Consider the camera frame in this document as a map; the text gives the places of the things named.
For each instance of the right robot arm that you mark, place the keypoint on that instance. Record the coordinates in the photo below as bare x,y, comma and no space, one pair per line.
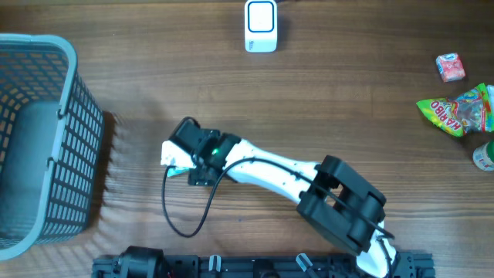
337,202

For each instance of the green lid jar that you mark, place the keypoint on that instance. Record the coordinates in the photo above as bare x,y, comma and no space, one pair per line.
483,157

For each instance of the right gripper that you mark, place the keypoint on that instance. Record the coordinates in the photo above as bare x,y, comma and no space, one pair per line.
194,177

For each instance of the white cardboard box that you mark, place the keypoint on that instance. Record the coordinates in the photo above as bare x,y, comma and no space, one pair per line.
490,89

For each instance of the grey plastic basket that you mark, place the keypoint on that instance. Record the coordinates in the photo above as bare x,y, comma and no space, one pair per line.
51,134

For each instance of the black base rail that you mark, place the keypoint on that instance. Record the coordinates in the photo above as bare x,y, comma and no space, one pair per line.
142,262

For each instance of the small red tissue pack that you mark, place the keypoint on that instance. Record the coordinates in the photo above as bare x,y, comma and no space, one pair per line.
450,67

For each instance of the Haribo gummy candy bag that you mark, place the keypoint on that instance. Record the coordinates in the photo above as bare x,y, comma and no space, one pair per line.
469,112

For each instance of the white barcode scanner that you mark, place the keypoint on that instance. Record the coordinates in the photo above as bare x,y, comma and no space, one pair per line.
260,26

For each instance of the teal wet wipes pack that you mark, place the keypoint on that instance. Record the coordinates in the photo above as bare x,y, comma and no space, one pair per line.
174,171

